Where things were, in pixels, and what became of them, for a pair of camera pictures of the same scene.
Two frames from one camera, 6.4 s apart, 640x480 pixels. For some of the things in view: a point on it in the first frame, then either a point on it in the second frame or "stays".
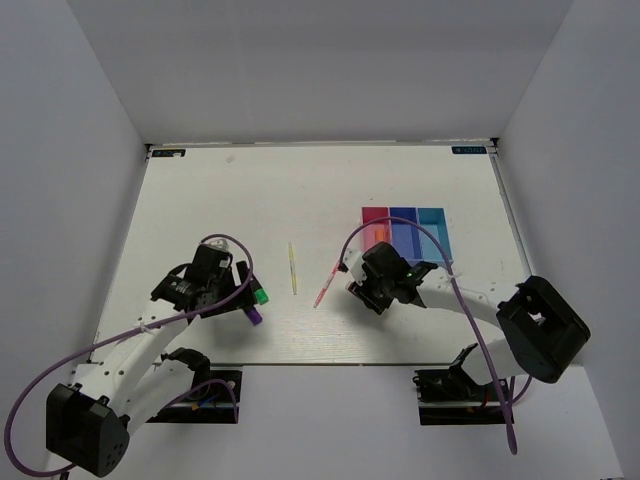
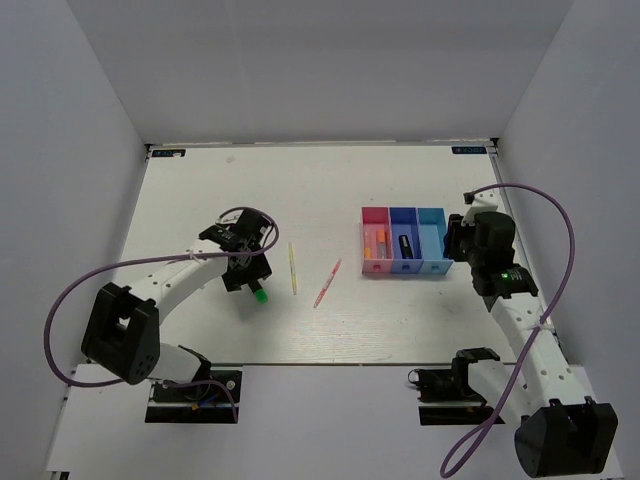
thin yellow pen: [293, 271] stays
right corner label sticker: [469, 150] stays
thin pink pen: [323, 290] stays
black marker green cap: [261, 296] stays
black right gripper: [363, 293] -> [455, 230]
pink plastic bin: [369, 229] stays
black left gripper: [243, 299] -> [259, 269]
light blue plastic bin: [435, 219] stays
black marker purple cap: [253, 315] -> [405, 247]
